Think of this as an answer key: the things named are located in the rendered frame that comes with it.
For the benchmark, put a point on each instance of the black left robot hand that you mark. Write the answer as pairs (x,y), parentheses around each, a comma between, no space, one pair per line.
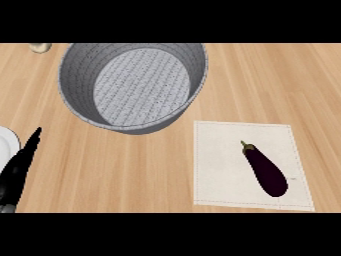
(12,176)

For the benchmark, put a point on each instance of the grey wicker basket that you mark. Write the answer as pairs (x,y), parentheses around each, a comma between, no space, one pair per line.
(133,83)

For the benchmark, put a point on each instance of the white cloth placemat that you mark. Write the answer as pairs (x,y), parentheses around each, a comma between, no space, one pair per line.
(221,173)

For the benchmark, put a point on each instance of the dark purple eggplant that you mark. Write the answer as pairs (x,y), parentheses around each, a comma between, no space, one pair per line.
(266,173)

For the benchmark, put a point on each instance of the small beige object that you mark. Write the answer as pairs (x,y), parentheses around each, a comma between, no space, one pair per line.
(40,47)

